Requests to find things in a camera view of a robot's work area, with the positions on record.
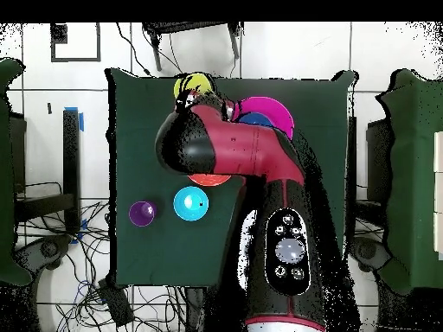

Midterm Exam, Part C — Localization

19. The blue tape strip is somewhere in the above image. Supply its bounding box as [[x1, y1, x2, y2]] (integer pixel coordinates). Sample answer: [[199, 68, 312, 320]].
[[70, 218, 88, 246], [64, 106, 85, 132]]

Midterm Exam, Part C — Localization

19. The dark blue ribbed bowl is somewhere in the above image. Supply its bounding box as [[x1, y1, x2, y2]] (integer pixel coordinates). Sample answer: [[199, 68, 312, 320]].
[[236, 112, 275, 129]]

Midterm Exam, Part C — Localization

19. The yellow plastic cup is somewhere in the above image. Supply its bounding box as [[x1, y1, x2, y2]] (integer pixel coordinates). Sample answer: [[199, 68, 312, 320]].
[[172, 72, 215, 101]]

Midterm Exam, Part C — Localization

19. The dark green side cloth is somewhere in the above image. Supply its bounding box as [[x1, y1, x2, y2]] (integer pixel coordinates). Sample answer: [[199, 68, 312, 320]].
[[375, 67, 443, 295], [0, 57, 32, 286]]

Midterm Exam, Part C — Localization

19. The black floor stand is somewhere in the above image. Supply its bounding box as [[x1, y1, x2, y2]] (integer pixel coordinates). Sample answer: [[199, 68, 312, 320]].
[[15, 108, 82, 234]]

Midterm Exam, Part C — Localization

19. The black floor device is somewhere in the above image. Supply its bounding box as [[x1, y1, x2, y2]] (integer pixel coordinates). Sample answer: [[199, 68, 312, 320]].
[[13, 233, 74, 288], [349, 236, 393, 273]]

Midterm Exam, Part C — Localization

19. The white box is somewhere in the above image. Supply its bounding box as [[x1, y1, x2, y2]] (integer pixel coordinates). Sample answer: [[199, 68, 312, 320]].
[[433, 212, 443, 260], [433, 172, 443, 213], [433, 131, 443, 173]]

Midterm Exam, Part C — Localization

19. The black square frame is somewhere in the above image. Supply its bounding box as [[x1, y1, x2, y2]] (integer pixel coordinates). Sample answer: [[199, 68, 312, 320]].
[[50, 22, 102, 64]]

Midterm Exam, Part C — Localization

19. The red-orange shallow bowl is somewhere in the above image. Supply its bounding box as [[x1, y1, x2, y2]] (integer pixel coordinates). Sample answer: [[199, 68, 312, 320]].
[[187, 173, 232, 188]]

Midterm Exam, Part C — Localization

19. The thin black floor cable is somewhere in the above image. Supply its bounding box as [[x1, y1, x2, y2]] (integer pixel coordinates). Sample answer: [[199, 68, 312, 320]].
[[115, 22, 154, 78]]

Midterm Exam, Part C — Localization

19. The large pink plastic bowl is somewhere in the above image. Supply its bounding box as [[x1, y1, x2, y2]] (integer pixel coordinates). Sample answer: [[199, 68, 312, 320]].
[[233, 96, 296, 141]]

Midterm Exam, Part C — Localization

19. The black metal stool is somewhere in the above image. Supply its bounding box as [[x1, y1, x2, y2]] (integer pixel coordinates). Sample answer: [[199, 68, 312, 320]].
[[141, 22, 246, 73]]

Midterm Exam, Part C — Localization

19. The bundle of floor cables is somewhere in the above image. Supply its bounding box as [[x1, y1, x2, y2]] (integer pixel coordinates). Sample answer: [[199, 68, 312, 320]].
[[20, 179, 189, 332]]

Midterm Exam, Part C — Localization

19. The black power strip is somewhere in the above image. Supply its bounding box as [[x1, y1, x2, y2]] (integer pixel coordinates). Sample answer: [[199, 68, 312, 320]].
[[97, 277, 135, 329]]

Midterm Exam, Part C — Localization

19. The purple plastic cup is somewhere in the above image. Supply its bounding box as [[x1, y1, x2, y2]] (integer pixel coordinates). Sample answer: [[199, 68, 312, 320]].
[[128, 201, 158, 228]]

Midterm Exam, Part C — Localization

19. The dark green table cloth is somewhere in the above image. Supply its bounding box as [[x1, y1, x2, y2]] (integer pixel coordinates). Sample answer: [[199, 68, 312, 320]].
[[105, 67, 359, 288]]

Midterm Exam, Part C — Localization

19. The cyan ribbed bowl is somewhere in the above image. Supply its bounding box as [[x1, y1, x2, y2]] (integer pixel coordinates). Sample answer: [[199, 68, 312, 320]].
[[172, 185, 210, 222]]

